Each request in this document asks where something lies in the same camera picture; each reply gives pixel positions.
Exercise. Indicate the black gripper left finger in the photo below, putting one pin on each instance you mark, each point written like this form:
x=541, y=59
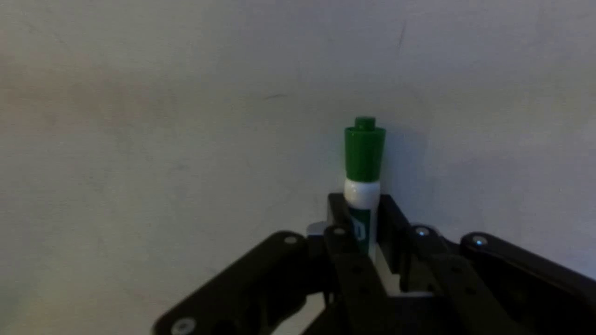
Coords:
x=348, y=234

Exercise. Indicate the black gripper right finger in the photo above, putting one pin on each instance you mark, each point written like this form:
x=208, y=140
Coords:
x=398, y=234

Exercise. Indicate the green Expo marker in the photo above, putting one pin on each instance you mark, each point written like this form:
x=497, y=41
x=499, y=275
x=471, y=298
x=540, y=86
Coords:
x=365, y=154

